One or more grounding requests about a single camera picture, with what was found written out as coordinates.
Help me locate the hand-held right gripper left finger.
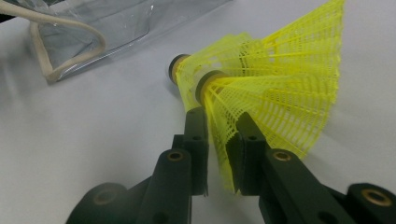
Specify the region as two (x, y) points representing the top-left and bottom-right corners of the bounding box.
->
(172, 106), (210, 197)

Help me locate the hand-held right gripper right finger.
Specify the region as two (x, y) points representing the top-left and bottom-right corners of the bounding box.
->
(225, 111), (276, 196)

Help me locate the yellow shuttlecock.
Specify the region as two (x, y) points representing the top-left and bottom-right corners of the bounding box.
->
(195, 0), (346, 194)
(168, 32), (255, 113)

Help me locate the clear plastic bag beige trim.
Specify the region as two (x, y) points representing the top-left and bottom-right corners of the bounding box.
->
(0, 0), (233, 85)

